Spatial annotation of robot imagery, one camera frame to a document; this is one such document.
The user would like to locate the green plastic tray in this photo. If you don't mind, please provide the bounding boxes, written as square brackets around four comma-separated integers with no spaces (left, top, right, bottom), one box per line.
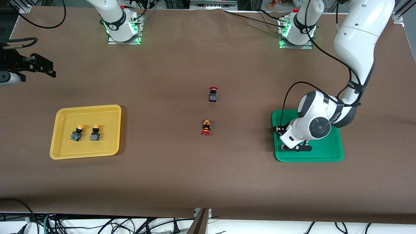
[272,110,344,162]

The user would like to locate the brown table cover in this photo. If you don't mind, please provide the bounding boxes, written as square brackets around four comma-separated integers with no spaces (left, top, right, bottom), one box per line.
[0,6,416,225]

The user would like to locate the yellow plastic tray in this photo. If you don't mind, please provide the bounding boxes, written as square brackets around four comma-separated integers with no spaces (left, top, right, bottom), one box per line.
[49,104,122,160]

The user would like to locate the colourful background objects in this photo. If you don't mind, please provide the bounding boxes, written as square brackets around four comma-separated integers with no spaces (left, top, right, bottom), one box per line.
[268,0,304,8]

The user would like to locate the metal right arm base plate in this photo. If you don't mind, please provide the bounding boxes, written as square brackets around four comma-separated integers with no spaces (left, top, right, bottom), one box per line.
[107,13,142,45]

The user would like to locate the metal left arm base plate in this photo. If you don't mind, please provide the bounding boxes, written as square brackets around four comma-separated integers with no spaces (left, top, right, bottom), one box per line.
[279,16,314,50]

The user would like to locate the white metal table bracket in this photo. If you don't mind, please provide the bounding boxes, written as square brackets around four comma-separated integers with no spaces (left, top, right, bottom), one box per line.
[194,208,212,219]

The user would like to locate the long black table cable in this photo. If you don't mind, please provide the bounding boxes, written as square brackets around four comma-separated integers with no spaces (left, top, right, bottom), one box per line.
[223,10,286,26]

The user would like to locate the short black table cable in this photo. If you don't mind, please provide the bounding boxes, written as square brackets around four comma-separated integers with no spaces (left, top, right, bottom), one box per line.
[259,9,281,19]

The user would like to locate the brown table leg post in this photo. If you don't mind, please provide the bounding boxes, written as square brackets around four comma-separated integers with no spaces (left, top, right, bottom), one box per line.
[187,208,208,234]

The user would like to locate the black floor cable arc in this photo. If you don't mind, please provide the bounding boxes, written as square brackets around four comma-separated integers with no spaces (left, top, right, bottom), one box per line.
[0,198,35,222]

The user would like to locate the aluminium frame rail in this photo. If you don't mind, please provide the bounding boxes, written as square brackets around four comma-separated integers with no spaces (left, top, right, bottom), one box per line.
[190,0,238,10]

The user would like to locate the green floor cable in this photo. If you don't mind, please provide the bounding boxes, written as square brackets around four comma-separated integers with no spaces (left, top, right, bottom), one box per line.
[43,213,54,234]

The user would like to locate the tangled black floor cables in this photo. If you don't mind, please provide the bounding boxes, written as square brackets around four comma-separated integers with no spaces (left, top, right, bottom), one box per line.
[52,216,182,234]

